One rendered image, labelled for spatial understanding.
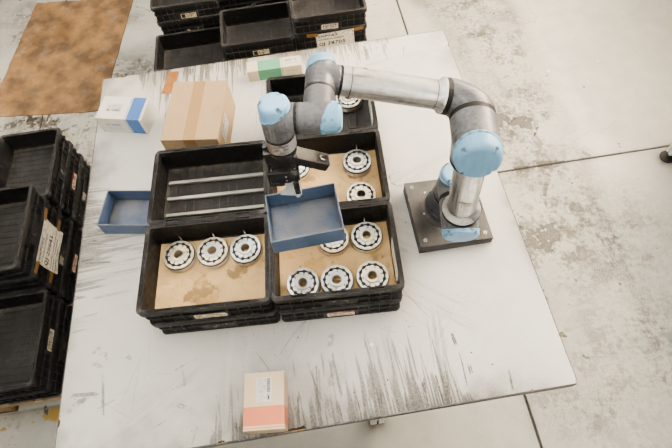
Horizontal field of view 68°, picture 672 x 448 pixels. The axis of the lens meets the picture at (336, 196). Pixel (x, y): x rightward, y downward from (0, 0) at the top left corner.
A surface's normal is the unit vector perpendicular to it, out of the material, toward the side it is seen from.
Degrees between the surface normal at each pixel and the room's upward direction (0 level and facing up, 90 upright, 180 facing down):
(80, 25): 0
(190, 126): 0
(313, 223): 0
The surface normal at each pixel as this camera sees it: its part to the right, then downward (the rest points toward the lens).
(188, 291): -0.05, -0.51
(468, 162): -0.04, 0.79
